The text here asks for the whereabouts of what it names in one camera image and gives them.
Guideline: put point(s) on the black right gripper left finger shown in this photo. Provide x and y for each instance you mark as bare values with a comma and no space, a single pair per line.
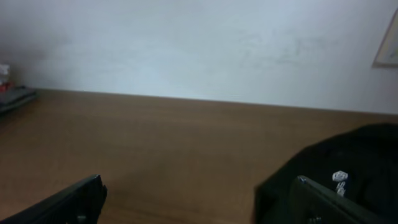
80,203

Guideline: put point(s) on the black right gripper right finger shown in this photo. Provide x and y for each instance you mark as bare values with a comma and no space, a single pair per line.
312,203

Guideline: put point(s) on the white t-shirt black print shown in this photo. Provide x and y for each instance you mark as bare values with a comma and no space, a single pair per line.
5,73

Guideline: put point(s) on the grey camouflage folded garment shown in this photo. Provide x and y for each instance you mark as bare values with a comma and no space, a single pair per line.
17,95

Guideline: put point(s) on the red folded t-shirt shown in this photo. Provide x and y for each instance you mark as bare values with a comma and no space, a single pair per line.
6,86

